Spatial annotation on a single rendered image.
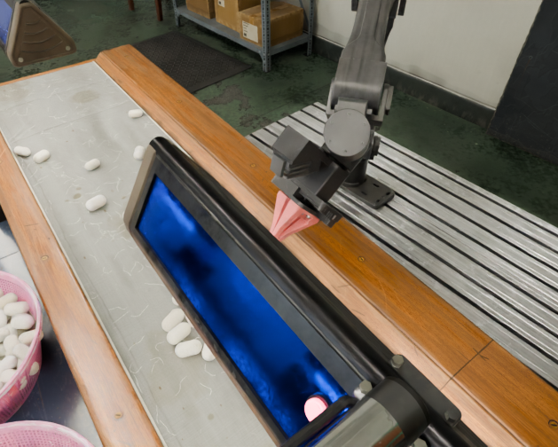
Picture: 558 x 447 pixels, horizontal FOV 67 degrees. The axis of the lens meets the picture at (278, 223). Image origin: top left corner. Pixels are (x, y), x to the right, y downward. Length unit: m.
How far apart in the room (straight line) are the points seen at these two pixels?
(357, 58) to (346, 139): 0.15
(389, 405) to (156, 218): 0.19
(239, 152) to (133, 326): 0.41
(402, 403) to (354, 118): 0.41
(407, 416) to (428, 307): 0.48
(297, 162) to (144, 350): 0.33
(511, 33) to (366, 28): 1.83
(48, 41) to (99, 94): 0.59
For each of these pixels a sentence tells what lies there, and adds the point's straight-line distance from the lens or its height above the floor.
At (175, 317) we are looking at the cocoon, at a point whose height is 0.76.
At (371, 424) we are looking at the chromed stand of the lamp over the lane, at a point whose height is 1.12.
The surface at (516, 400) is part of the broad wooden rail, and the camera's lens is 0.63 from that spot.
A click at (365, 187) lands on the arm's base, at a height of 0.68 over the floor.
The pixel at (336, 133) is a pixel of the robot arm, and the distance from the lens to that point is 0.53.
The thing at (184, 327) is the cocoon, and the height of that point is 0.76.
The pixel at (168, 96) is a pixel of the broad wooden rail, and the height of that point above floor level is 0.76.
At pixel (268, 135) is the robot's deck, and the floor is 0.67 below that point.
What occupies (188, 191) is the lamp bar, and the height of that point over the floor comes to 1.11.
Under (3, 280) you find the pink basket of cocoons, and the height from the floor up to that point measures 0.76.
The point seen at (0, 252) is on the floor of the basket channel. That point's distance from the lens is 0.96.
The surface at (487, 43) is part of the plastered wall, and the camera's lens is 2.53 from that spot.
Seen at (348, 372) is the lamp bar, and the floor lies 1.11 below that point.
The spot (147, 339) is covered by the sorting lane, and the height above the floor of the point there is 0.74.
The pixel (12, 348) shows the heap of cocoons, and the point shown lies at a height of 0.74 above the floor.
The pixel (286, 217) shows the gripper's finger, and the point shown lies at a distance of 0.60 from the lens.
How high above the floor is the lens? 1.28
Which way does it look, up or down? 45 degrees down
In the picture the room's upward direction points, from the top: straight up
